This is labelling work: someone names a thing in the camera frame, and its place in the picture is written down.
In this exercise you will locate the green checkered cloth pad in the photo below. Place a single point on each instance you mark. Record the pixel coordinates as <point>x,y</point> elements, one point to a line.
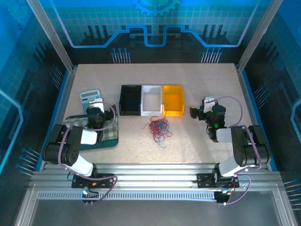
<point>108,144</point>

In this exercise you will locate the white plastic bin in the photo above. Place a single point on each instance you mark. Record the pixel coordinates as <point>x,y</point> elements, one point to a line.
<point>151,101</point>

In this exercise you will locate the right aluminium frame post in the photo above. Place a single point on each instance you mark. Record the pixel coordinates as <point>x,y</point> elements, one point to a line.
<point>258,33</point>

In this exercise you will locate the aluminium front rail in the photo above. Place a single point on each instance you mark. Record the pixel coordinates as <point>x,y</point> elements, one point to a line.
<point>152,176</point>

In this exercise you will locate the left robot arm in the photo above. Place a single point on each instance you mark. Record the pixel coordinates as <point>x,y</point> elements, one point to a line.
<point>70,146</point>

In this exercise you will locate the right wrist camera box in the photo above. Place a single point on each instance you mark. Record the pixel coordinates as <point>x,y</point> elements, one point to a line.
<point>208,103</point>

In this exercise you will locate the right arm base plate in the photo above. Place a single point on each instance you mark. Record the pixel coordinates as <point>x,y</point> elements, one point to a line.
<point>204,180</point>

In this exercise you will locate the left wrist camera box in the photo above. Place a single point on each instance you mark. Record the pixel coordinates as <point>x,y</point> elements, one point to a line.
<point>97,103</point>

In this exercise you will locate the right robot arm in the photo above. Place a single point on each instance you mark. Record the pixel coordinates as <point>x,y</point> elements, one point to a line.
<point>240,141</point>

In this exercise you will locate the aluminium frame post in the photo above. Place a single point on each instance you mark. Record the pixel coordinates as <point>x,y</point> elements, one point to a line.
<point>258,33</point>
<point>50,35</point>

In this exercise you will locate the left aluminium frame post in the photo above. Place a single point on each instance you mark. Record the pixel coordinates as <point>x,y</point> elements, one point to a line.
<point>50,35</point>

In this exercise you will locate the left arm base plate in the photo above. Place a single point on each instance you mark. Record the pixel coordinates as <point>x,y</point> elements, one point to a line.
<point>104,182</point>

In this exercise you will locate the black plastic bin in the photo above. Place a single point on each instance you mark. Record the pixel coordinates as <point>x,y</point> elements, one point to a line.
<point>130,100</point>

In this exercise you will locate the green checkered cloth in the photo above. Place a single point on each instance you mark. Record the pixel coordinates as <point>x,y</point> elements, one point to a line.
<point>110,131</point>

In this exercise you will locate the orange plastic bin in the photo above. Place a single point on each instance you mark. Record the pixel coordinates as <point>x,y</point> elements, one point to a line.
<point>172,100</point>

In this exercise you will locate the grey desk calculator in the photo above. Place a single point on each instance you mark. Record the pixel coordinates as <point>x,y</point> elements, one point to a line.
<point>88,99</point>

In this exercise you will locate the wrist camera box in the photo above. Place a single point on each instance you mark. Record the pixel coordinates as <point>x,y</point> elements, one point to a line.
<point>97,103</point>
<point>208,103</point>

